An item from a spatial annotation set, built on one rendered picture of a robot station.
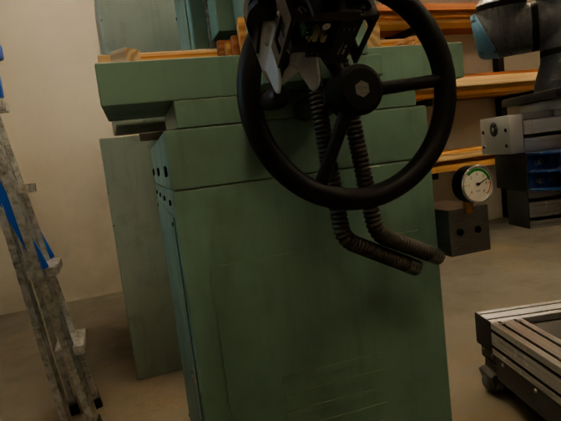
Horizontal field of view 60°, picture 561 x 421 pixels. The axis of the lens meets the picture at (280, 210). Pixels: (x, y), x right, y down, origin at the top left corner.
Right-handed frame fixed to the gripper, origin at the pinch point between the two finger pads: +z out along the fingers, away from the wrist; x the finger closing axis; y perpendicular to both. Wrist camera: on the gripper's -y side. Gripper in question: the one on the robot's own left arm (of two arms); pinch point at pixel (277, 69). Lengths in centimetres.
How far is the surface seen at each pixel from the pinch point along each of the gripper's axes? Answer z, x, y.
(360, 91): 4.4, 11.0, 0.3
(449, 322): 141, 97, 15
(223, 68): 18.0, -0.8, -16.0
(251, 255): 32.2, -0.1, 8.6
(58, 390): 118, -45, 10
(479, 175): 23.0, 37.8, 5.0
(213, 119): 21.6, -3.3, -9.8
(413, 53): 17.8, 31.5, -16.4
